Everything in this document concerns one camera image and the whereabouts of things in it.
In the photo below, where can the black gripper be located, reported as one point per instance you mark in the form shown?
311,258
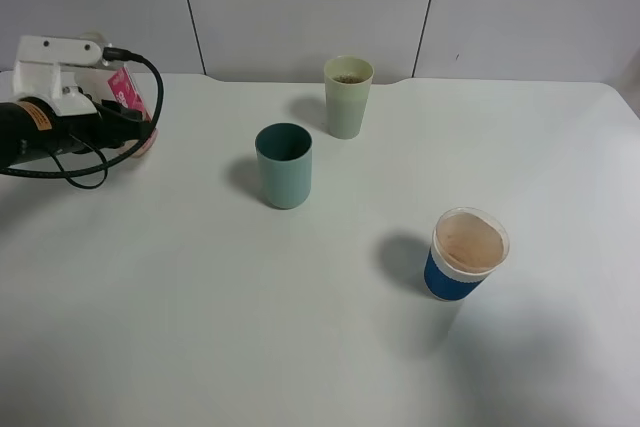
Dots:
109,125

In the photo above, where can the pink label drink bottle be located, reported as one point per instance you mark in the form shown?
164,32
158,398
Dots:
113,83

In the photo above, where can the teal green plastic cup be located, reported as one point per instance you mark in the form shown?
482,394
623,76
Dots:
284,155

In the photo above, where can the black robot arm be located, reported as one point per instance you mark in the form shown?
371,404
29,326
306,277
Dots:
30,130

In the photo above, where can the pale yellow plastic cup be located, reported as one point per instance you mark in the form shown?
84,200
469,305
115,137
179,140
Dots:
347,81

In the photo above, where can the blue sleeve paper cup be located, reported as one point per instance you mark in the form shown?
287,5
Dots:
467,245

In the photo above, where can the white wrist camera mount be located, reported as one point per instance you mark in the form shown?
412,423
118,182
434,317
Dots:
70,75

